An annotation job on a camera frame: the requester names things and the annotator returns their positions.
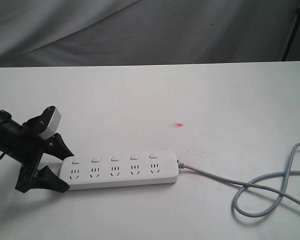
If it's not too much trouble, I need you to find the black tripod stand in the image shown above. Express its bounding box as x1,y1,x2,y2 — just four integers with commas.
281,7,300,62

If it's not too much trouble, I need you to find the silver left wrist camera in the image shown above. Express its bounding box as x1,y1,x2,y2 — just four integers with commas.
38,106,62,140

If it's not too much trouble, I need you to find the white five-outlet power strip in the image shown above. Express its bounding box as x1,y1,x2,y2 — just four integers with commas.
58,150,179,191

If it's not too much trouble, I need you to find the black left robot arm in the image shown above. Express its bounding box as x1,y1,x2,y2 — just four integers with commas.
0,106,73,193

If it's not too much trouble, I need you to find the grey power cable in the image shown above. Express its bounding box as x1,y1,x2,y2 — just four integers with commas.
176,142,300,218

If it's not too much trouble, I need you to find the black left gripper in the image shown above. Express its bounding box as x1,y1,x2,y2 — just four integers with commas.
11,113,74,193

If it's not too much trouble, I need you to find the grey backdrop cloth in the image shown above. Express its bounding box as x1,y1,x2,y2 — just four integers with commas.
0,0,300,67

